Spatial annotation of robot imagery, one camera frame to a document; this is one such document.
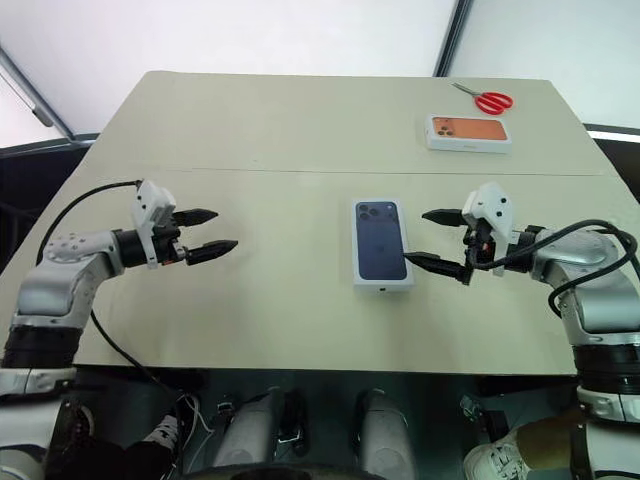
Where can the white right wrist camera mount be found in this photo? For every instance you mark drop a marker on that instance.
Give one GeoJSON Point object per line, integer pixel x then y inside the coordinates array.
{"type": "Point", "coordinates": [495, 210]}

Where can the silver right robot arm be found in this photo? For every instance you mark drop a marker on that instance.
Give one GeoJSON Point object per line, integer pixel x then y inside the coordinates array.
{"type": "Point", "coordinates": [595, 285]}

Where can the black sneaker with white laces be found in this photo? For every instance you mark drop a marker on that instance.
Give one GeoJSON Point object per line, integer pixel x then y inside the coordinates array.
{"type": "Point", "coordinates": [162, 432]}

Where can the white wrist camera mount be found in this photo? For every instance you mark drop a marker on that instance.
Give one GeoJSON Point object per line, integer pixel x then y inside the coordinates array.
{"type": "Point", "coordinates": [150, 202]}
{"type": "Point", "coordinates": [495, 210]}

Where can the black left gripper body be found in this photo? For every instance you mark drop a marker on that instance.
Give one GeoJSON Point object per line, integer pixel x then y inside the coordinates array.
{"type": "Point", "coordinates": [170, 245]}

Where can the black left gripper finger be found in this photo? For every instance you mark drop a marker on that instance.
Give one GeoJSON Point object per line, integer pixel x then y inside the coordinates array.
{"type": "Point", "coordinates": [212, 251]}
{"type": "Point", "coordinates": [197, 216]}

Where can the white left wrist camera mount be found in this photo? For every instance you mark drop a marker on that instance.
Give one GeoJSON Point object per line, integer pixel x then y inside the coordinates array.
{"type": "Point", "coordinates": [150, 202]}

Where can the white box with orange phone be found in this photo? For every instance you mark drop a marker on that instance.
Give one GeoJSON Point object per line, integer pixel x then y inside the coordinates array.
{"type": "Point", "coordinates": [467, 131]}

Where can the white phone box lid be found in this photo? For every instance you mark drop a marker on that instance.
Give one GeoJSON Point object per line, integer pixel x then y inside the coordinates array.
{"type": "Point", "coordinates": [380, 240]}

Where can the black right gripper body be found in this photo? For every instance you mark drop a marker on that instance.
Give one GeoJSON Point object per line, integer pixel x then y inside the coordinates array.
{"type": "Point", "coordinates": [479, 245]}

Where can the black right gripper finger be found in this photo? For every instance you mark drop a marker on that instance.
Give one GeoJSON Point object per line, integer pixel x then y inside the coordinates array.
{"type": "Point", "coordinates": [440, 265]}
{"type": "Point", "coordinates": [445, 217]}

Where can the grey window frame bar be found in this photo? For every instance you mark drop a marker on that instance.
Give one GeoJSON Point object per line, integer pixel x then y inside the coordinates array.
{"type": "Point", "coordinates": [30, 90]}

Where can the grey rounded robot leg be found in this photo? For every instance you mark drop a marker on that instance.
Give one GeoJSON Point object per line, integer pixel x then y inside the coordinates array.
{"type": "Point", "coordinates": [382, 435]}
{"type": "Point", "coordinates": [255, 430]}

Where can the dark window frame post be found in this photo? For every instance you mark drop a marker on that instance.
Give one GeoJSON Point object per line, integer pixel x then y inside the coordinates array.
{"type": "Point", "coordinates": [452, 35]}

